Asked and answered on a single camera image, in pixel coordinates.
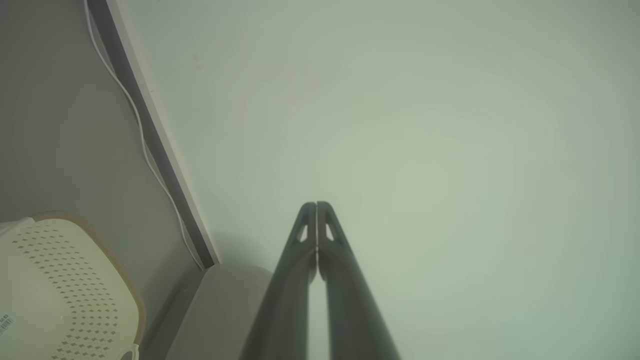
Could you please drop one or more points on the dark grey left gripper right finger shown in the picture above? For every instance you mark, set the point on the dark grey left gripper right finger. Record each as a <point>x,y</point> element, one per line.
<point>355,310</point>

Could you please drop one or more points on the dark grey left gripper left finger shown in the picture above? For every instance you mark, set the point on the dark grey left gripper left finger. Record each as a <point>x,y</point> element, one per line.
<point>285,310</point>

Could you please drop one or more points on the cream perforated laundry basket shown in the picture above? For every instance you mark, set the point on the cream perforated laundry basket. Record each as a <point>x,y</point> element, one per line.
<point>65,280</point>

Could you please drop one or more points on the white barcode label sticker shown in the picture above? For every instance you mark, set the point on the white barcode label sticker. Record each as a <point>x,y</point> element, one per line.
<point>6,325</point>

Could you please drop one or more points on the black baseboard strip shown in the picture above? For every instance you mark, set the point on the black baseboard strip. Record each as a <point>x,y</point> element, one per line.
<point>116,50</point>

